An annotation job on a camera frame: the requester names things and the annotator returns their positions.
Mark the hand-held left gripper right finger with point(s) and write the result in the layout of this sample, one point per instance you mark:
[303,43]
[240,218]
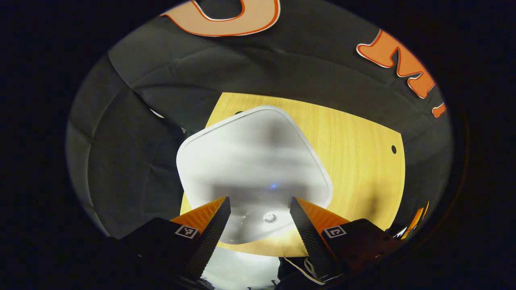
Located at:
[308,237]

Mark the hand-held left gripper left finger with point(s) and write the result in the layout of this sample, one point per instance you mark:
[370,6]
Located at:
[211,237]

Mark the black backdrop cloth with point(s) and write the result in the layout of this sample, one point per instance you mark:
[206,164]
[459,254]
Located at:
[302,68]

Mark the wooden desktop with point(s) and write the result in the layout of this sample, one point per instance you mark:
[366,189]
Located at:
[363,161]

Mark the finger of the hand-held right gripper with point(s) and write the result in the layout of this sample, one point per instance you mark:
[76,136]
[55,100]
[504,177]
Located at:
[415,221]

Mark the white desktop garbage bin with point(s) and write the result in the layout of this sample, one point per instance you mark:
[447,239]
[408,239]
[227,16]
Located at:
[250,161]

